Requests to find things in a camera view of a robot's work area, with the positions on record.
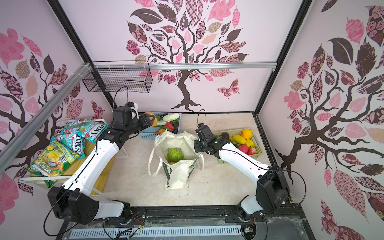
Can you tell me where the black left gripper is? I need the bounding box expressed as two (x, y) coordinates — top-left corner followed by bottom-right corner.
(125, 113), (155, 135)

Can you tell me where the orange-brown wrinkled potato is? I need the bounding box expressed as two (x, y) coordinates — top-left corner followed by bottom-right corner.
(145, 112), (158, 127)

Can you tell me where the cream canvas grocery bag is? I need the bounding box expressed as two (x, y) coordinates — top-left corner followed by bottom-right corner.
(148, 131), (205, 190)

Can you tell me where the green cabbage head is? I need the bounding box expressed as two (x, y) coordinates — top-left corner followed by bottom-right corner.
(167, 148), (184, 163)

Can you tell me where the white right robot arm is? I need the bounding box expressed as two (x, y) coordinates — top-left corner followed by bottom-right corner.
(194, 124), (290, 218)

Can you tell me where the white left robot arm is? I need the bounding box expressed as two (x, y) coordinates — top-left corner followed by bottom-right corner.
(48, 102), (157, 225)

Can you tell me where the Fox's candy bag upper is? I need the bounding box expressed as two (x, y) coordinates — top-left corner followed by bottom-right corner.
(62, 119), (108, 144)

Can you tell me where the fox's candy bag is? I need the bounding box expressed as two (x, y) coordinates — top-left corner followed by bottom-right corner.
(51, 134), (86, 158)
(62, 119), (108, 144)

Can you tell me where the Fox's candy bag lower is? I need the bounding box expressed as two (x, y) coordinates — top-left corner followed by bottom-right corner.
(51, 134), (86, 158)

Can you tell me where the green yellow snack bag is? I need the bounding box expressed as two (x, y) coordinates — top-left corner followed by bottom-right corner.
(27, 141), (80, 177)

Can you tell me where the dark brown avocado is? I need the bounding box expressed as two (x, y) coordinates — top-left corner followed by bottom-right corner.
(221, 132), (230, 140)

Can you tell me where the red bell pepper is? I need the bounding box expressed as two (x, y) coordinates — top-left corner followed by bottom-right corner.
(165, 122), (175, 131)

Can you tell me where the pale green napa cabbage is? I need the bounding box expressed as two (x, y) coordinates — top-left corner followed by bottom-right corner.
(162, 113), (180, 122)

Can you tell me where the light green perforated basket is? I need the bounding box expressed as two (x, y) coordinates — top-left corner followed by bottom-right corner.
(214, 129), (263, 160)

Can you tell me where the pink dragon fruit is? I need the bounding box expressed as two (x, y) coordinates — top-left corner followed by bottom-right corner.
(238, 145), (249, 154)

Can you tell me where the orange fruit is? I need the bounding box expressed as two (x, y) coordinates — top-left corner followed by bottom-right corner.
(241, 129), (253, 140)

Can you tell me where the yellow lemon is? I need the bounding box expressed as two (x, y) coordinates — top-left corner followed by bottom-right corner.
(245, 139), (256, 148)

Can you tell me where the red apple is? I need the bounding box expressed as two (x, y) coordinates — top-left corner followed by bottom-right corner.
(247, 147), (258, 156)

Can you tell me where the wooden side shelf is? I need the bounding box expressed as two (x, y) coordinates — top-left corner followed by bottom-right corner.
(31, 125), (116, 188)

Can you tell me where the black wire wall basket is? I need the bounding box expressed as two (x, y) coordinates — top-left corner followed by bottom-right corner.
(83, 60), (153, 93)

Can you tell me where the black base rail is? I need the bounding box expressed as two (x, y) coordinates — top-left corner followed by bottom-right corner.
(103, 203), (304, 229)

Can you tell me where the white slotted cable duct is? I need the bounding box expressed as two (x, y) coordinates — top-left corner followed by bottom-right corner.
(67, 226), (244, 240)

